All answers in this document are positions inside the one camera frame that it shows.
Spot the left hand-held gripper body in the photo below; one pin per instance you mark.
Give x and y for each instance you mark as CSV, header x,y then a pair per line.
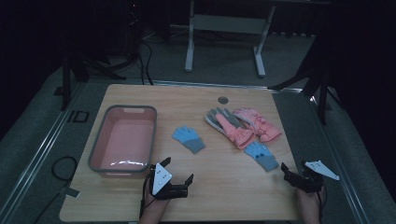
x,y
162,180

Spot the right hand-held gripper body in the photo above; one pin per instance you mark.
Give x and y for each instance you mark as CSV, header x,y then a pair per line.
x,y
308,182

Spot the pink glove grey palm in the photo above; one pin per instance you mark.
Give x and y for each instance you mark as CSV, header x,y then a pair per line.
x,y
233,130

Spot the person's right hand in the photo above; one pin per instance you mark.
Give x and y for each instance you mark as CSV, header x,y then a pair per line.
x,y
308,207

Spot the person's left hand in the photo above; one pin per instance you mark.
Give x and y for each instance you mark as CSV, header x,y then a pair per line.
x,y
154,210

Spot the small blue knit glove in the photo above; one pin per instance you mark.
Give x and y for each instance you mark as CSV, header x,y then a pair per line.
x,y
186,137
261,154

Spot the pink plastic basin grey rim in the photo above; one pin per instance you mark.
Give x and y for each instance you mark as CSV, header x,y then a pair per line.
x,y
124,140

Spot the pink padded glove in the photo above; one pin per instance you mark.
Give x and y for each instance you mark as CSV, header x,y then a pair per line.
x,y
264,126

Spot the black tripod stand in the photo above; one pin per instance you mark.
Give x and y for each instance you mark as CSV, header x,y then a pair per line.
x,y
66,81
323,99

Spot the round grey table grommet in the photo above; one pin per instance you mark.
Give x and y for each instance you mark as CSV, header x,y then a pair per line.
x,y
223,100

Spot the grey tape piece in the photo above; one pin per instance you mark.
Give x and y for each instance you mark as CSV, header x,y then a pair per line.
x,y
71,192

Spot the metal floor rail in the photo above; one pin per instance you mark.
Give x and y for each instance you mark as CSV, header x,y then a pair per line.
x,y
37,158
342,174

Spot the white metal desk frame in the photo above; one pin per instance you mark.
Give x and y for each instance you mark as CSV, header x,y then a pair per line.
x,y
230,24

